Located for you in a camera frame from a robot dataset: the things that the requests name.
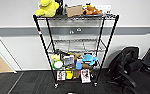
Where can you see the brown cardboard box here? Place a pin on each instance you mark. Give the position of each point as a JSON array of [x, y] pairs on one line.
[[74, 11]]

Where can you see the long grey wall band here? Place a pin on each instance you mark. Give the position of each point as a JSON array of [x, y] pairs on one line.
[[14, 31]]

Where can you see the red and white snack box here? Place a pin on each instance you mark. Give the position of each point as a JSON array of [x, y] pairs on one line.
[[61, 75]]

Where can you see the orange plush toy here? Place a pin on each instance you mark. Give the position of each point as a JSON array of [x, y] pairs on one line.
[[92, 10]]

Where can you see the flat white box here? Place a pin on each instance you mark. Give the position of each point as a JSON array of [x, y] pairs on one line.
[[106, 8]]

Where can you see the yellow bottle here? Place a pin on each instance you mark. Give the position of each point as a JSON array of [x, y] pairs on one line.
[[69, 75]]

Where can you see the brown plush toy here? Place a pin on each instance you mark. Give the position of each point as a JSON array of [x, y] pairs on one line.
[[76, 55]]

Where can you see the brown jar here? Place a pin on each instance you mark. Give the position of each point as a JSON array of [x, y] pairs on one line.
[[76, 74]]

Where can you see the small wall socket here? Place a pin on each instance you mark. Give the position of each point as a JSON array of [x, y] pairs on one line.
[[78, 29], [71, 32]]

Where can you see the black framed picture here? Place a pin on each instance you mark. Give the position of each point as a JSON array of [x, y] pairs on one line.
[[61, 6]]

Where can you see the black office chair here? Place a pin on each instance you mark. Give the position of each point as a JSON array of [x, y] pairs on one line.
[[131, 66]]

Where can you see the green bowl with white filling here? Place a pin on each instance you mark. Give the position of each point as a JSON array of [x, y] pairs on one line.
[[58, 65]]

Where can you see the grey printed book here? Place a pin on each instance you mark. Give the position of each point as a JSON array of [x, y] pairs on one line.
[[68, 61]]

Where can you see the blue plush toy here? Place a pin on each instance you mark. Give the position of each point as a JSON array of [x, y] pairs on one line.
[[89, 59]]

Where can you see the light blue cup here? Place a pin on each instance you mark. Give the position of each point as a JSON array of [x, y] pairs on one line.
[[79, 65]]

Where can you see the yellow plush toy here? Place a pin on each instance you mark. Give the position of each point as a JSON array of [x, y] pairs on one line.
[[47, 8]]

